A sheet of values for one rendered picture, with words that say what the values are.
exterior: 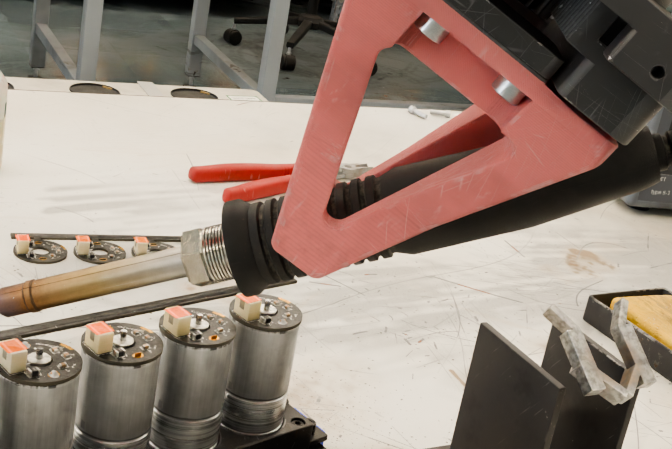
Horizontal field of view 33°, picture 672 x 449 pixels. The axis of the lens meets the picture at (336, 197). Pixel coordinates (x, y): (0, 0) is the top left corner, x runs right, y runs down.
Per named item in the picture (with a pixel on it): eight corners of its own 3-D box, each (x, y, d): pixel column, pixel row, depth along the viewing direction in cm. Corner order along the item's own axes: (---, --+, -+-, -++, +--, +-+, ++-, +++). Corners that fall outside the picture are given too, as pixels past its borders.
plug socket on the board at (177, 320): (196, 333, 36) (198, 314, 36) (173, 338, 36) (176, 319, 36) (182, 322, 37) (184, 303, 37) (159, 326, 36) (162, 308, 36)
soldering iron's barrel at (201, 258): (1, 342, 29) (238, 289, 28) (-21, 288, 29) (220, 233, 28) (20, 317, 31) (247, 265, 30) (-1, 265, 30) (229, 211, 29)
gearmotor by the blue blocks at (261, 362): (292, 446, 41) (316, 317, 39) (237, 464, 39) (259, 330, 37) (251, 411, 42) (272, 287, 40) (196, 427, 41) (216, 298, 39)
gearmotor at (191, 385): (228, 466, 39) (251, 332, 37) (167, 486, 37) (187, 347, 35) (188, 429, 40) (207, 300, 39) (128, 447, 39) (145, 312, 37)
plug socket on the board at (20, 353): (34, 369, 33) (36, 348, 33) (6, 375, 32) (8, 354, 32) (21, 356, 33) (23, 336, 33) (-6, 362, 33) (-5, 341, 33)
